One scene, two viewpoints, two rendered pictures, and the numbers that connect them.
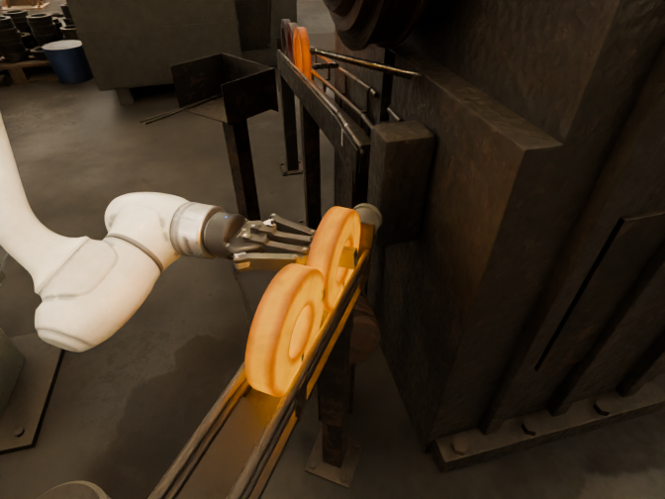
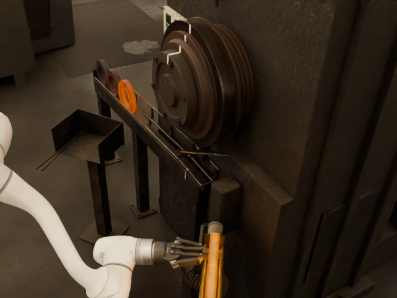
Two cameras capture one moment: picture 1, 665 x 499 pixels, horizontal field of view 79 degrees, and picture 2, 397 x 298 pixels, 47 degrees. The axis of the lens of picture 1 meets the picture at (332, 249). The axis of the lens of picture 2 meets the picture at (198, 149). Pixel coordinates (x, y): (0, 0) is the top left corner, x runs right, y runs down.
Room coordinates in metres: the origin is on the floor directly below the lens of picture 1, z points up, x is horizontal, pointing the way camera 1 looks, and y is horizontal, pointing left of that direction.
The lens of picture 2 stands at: (-0.52, 0.37, 1.94)
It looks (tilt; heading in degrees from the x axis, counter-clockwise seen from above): 37 degrees down; 343
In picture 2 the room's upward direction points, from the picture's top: 2 degrees clockwise
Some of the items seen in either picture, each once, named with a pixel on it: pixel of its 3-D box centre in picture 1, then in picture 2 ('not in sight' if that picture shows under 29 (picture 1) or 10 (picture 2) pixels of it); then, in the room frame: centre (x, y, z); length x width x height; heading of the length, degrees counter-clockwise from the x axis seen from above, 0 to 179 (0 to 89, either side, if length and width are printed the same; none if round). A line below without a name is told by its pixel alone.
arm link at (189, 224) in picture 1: (204, 231); (146, 251); (0.53, 0.21, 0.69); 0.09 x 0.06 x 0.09; 159
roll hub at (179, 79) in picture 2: not in sight; (172, 89); (0.89, 0.04, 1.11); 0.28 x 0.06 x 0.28; 14
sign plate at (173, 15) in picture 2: not in sight; (178, 36); (1.27, -0.08, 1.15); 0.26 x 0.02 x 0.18; 14
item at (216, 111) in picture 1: (238, 169); (95, 182); (1.32, 0.34, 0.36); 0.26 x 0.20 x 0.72; 49
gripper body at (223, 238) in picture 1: (241, 238); (168, 252); (0.50, 0.14, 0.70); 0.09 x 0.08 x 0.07; 69
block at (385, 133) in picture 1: (398, 186); (225, 206); (0.69, -0.13, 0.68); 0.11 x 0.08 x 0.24; 104
